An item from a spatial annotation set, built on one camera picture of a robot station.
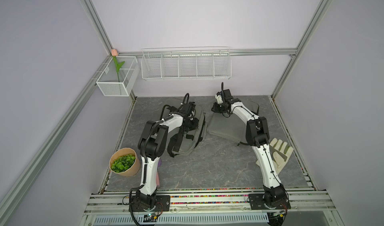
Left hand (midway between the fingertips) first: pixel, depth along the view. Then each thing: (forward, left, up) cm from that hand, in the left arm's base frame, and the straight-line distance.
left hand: (198, 128), depth 100 cm
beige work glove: (-21, -48, -1) cm, 52 cm away
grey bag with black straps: (-11, +12, +3) cm, 16 cm away
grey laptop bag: (-2, -22, +1) cm, 22 cm away
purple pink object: (-27, +25, -1) cm, 37 cm away
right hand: (+16, -11, +1) cm, 20 cm away
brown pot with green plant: (-24, +40, +10) cm, 48 cm away
